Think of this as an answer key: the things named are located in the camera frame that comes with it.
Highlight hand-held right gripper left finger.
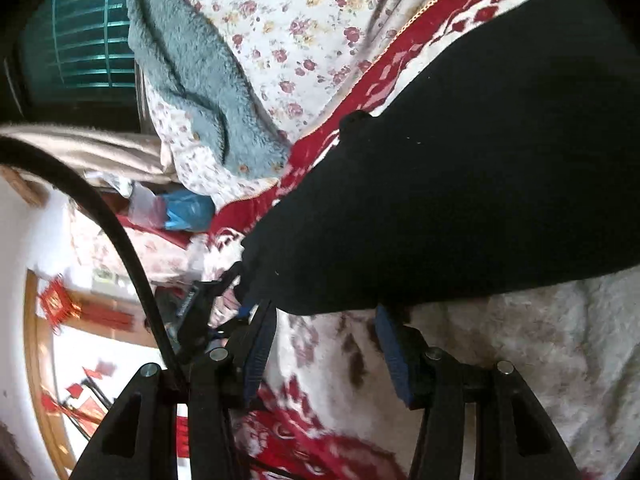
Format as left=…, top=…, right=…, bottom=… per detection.
left=70, top=301, right=278, bottom=480

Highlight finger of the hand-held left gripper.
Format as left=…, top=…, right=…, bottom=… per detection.
left=215, top=261, right=248, bottom=302
left=210, top=301, right=261, bottom=342

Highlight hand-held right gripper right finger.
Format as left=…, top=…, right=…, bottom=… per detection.
left=375, top=305, right=583, bottom=480

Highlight black pants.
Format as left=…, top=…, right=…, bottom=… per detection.
left=241, top=0, right=640, bottom=319

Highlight pink floral cloth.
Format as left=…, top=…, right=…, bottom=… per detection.
left=69, top=199, right=203, bottom=287

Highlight blue plastic bag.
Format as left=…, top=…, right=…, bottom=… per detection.
left=160, top=191, right=217, bottom=233

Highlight clear plastic bag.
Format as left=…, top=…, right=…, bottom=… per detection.
left=126, top=181, right=170, bottom=231

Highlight white fluffy blanket red print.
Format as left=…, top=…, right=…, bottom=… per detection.
left=200, top=232, right=640, bottom=480

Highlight red paper door decoration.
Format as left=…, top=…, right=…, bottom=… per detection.
left=42, top=359, right=118, bottom=438

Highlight beige cloth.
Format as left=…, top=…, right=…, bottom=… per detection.
left=0, top=124, right=177, bottom=184

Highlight grey-green fleece blanket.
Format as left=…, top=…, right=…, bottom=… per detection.
left=126, top=0, right=294, bottom=181

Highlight red and white patterned blanket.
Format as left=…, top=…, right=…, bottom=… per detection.
left=205, top=0, right=568, bottom=253

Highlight floral quilt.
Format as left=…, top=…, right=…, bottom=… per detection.
left=144, top=0, right=483, bottom=197

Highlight teal window blind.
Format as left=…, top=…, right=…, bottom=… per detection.
left=19, top=0, right=139, bottom=107

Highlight black cable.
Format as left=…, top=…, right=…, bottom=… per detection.
left=0, top=137, right=177, bottom=386

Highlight red knot wall ornament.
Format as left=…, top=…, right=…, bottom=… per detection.
left=37, top=276, right=137, bottom=335

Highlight wooden door frame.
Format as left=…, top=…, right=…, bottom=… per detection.
left=22, top=269, right=157, bottom=480

